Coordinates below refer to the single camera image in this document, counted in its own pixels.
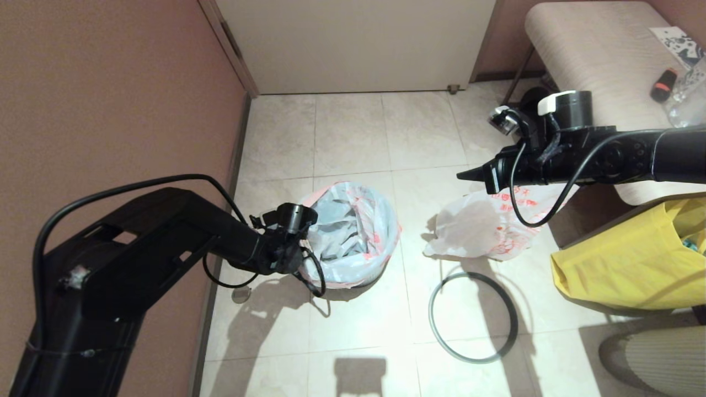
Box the spare white red plastic bag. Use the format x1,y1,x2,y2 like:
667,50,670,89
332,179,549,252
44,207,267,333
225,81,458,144
423,184,581,261

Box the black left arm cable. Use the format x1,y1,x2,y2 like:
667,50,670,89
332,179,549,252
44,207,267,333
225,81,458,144
32,174,250,353

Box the light wood bench metal legs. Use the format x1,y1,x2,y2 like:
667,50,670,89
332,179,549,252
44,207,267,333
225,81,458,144
499,1,706,206

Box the black slipper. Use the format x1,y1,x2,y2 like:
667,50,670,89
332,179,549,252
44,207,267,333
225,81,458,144
518,87,552,111

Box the yellow fabric bag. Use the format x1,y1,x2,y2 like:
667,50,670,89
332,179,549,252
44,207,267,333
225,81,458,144
550,198,706,310

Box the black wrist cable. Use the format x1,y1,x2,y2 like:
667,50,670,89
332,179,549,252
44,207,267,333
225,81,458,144
202,247,327,299
510,128,668,229

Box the brown door frame post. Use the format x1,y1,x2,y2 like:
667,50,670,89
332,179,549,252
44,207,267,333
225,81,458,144
199,0,260,98
469,0,504,83

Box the black and red marker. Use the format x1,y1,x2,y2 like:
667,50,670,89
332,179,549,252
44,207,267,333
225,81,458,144
651,68,680,104

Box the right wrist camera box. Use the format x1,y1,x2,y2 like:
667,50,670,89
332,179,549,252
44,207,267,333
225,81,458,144
488,105,523,137

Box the black round trash bin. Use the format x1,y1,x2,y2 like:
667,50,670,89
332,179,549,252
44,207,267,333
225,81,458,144
324,273,384,291

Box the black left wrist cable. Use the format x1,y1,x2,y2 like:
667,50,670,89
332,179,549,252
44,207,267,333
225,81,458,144
202,247,327,299

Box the grey ribbed round stool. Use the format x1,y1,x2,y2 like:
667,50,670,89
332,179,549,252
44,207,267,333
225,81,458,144
598,325,706,397

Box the printed paper leaflet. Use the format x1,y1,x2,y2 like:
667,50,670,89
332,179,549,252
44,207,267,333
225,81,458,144
651,26,705,69

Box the grey bin rim ring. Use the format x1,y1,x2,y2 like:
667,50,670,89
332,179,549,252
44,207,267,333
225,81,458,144
429,271,519,365

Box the white and red plastic bag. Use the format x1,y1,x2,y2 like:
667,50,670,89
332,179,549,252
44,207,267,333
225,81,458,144
298,181,402,288

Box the tall clear glass vessel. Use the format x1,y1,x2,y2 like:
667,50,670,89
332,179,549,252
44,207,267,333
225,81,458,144
666,83,706,129

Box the pale door panel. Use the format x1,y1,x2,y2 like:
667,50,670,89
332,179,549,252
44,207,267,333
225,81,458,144
215,0,497,93

